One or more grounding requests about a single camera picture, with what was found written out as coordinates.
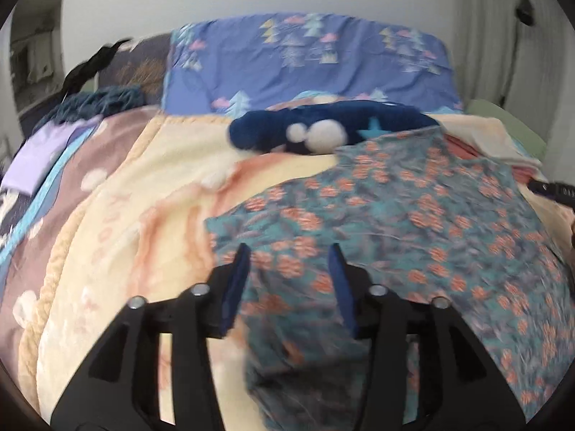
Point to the white pleated curtain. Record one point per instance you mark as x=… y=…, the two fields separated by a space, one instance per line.
x=485 y=31

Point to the black garment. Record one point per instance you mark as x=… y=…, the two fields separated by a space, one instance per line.
x=90 y=65

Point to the light purple cloth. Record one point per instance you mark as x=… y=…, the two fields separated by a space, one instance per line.
x=40 y=157

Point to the teal knitted cloth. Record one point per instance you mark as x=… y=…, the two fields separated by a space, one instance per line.
x=103 y=98

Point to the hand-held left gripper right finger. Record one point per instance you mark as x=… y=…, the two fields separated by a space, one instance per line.
x=342 y=294

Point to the peach printed fleece blanket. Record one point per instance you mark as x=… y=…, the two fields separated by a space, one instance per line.
x=148 y=197

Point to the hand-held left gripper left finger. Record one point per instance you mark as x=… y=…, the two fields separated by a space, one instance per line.
x=236 y=292

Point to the green pillow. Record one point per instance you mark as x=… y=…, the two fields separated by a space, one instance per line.
x=503 y=121

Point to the dark patterned cushion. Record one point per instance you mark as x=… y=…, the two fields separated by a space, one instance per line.
x=143 y=67

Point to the teal floral garment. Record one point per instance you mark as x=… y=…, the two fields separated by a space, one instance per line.
x=426 y=233

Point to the navy plush toy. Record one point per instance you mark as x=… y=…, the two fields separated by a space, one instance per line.
x=269 y=130

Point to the blue tree-print bed sheet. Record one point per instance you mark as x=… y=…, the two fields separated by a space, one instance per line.
x=269 y=67

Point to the black floor lamp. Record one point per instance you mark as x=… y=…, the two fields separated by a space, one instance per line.
x=524 y=11

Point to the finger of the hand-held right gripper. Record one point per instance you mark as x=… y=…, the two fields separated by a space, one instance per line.
x=555 y=191

